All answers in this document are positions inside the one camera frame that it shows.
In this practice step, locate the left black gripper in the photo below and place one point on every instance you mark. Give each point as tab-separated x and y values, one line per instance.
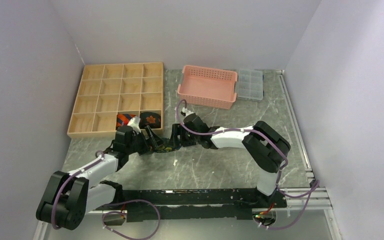
153	140

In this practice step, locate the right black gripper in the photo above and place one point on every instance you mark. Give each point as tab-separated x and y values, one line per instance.
178	130

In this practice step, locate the orange navy striped tie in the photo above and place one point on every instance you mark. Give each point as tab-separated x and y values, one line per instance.
122	119

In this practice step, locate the blue yellow floral tie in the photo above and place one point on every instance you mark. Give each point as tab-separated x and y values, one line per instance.
166	145

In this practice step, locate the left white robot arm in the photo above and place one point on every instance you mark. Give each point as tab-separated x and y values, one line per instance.
68	196

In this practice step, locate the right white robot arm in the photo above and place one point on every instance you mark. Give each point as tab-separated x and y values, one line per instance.
265	145

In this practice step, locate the dark rolled tie orange leaf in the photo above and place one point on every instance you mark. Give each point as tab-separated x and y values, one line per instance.
151	119

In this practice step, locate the wooden compartment tray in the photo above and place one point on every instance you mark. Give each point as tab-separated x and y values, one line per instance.
106	90

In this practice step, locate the pink plastic basket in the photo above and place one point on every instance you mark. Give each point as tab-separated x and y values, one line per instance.
210	87

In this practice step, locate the clear plastic organizer box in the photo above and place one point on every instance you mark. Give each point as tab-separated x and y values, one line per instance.
250	84

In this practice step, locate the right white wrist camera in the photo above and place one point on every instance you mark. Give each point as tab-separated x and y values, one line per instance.
186	112

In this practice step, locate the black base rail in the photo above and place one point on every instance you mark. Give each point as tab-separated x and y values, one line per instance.
182	204

